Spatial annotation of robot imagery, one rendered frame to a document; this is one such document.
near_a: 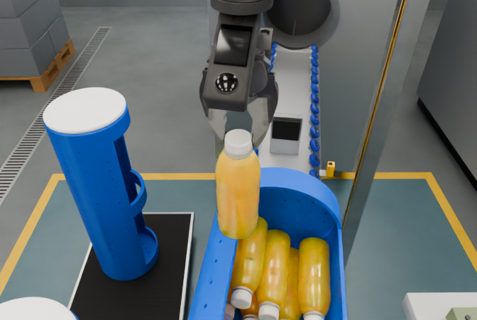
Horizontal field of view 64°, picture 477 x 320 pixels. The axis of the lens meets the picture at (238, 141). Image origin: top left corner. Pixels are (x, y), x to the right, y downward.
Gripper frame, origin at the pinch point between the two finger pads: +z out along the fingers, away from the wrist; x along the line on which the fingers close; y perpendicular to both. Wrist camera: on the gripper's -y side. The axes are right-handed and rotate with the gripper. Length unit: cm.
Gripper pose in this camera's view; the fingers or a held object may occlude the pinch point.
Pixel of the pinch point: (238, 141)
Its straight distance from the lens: 53.7
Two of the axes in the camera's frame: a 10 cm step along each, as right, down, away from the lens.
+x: -9.9, -1.0, 1.1
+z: 0.0, 7.6, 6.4
